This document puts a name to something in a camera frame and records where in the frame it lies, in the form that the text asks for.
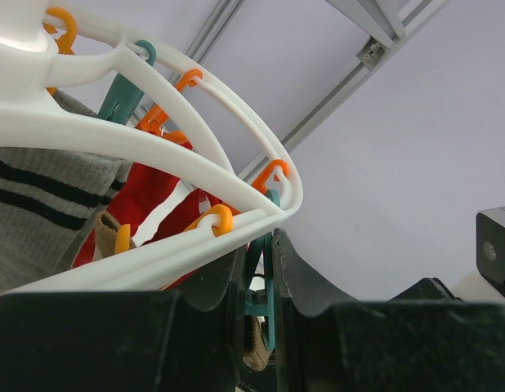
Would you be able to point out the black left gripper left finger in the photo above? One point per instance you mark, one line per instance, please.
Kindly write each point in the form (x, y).
(207, 336)

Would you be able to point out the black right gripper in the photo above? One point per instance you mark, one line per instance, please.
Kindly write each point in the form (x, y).
(427, 289)

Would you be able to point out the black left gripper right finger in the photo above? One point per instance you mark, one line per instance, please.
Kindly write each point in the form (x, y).
(307, 348)

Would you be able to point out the orange clothes peg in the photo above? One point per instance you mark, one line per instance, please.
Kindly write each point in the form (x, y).
(219, 218)

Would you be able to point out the cream brown sock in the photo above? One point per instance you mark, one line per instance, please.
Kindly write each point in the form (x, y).
(111, 238)

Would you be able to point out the grey striped sock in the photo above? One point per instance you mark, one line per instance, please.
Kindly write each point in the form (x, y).
(48, 202)

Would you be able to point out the teal clothes peg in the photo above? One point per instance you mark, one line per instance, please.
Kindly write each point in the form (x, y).
(123, 96)

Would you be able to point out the aluminium frame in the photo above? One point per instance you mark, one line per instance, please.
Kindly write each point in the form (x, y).
(295, 62)

